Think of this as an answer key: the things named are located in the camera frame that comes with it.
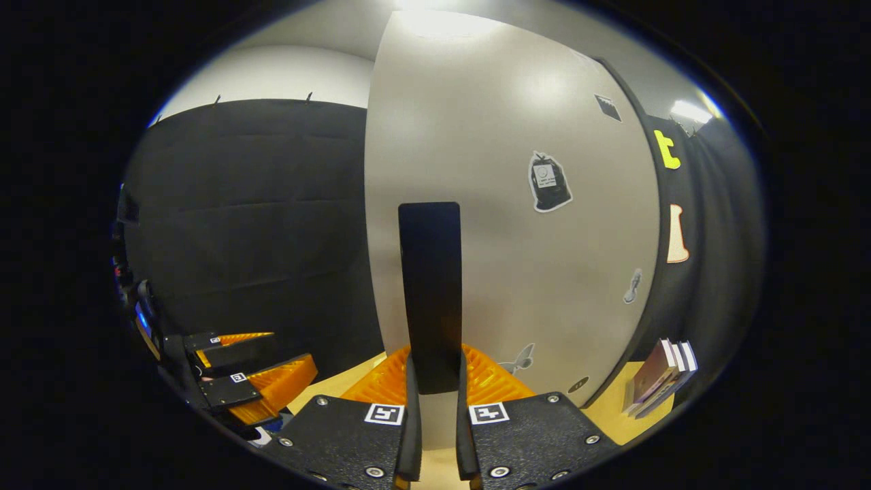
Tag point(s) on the light grey cabinet door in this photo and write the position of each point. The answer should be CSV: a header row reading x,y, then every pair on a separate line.
x,y
476,136

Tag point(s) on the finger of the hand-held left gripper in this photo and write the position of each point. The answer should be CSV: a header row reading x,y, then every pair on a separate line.
x,y
228,391
204,341

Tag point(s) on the black backdrop cloth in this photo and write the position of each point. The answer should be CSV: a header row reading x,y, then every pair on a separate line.
x,y
258,238

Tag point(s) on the grey book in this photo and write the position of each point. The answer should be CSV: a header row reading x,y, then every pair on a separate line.
x,y
690,357

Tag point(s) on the ceiling light panel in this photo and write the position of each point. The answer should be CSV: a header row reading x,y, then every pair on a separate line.
x,y
691,110

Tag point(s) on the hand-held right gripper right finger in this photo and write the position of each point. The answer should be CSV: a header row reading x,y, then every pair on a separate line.
x,y
465,435

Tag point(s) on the pink book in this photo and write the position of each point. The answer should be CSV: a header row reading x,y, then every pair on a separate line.
x,y
650,374

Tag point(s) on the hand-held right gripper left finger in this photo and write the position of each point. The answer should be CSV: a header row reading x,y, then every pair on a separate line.
x,y
412,435

